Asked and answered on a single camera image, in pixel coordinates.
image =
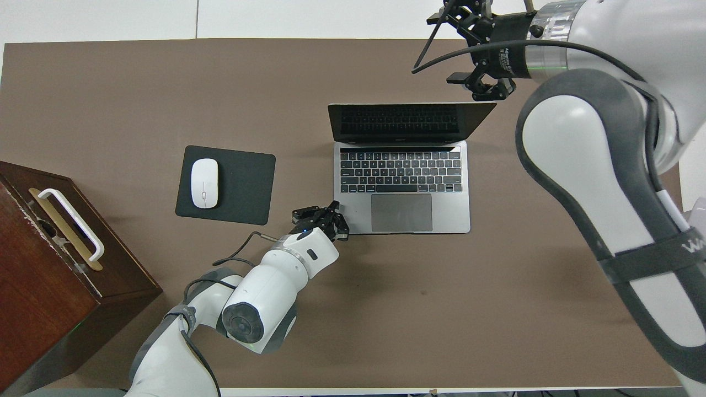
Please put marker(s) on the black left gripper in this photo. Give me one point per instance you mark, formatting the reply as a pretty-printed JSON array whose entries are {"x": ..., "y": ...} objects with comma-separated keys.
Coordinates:
[{"x": 315, "y": 227}]

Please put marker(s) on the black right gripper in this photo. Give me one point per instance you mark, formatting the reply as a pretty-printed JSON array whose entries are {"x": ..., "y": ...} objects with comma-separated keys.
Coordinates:
[{"x": 507, "y": 47}]

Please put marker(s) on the silver laptop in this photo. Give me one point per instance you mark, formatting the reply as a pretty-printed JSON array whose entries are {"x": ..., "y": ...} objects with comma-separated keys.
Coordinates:
[{"x": 405, "y": 182}]

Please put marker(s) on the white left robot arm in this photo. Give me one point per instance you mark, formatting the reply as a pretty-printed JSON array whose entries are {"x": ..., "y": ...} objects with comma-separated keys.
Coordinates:
[{"x": 259, "y": 298}]

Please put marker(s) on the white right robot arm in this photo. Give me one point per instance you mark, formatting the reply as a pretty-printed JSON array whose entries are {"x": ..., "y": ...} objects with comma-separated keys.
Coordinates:
[{"x": 595, "y": 165}]

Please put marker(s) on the black mouse pad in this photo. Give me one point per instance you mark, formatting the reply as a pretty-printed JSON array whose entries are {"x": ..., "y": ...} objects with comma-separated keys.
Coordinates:
[{"x": 245, "y": 187}]

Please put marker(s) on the white computer mouse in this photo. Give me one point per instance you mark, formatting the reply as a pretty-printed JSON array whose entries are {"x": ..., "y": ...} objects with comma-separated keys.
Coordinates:
[{"x": 204, "y": 183}]

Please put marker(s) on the brown table mat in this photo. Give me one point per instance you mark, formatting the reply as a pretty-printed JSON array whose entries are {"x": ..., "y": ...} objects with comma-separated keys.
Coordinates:
[{"x": 220, "y": 82}]

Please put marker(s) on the white desk lamp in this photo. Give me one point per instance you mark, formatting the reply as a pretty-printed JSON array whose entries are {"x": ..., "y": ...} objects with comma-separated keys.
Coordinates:
[{"x": 700, "y": 212}]

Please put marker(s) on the dark brown wooden box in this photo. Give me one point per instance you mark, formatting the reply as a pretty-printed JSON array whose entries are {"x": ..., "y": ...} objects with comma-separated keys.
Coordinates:
[{"x": 38, "y": 314}]

